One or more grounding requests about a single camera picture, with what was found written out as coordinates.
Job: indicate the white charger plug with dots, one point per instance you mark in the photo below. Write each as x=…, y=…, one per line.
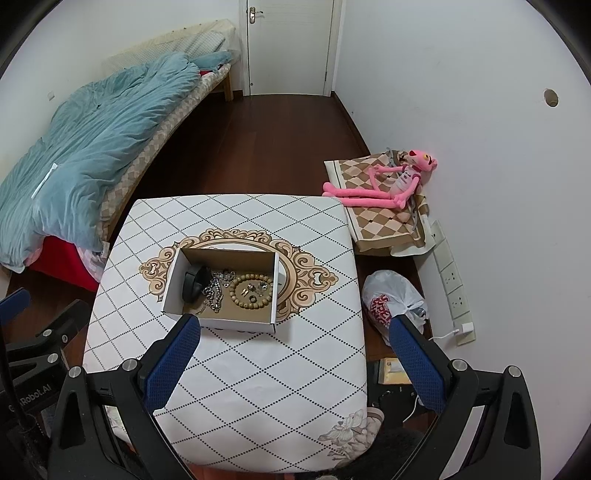
x=464, y=328

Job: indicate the white pillow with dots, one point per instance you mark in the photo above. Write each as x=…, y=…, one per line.
x=210, y=41

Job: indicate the white plastic bag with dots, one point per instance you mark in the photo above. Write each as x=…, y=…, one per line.
x=392, y=300

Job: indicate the white door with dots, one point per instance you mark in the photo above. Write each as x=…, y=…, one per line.
x=291, y=46

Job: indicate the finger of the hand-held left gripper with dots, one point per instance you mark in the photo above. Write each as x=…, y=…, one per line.
x=418, y=367
x=173, y=364

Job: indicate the white power strip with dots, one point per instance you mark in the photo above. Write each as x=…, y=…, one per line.
x=455, y=281

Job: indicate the tan flat box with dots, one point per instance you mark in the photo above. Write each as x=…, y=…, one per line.
x=395, y=369

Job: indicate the pink plush toy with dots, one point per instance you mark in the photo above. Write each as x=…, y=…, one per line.
x=401, y=180

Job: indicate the red bed sheet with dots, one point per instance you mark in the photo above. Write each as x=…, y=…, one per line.
x=64, y=267

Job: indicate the blue duvet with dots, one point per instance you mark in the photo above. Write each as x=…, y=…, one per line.
x=92, y=152

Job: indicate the white cardboard box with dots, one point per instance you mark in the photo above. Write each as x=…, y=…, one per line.
x=240, y=318

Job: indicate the black smart band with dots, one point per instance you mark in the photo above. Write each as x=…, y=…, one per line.
x=190, y=284

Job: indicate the bed with checkered mattress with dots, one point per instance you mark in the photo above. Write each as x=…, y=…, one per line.
x=152, y=147

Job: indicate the diamond pattern tablecloth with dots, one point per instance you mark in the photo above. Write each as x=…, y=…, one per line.
x=277, y=369

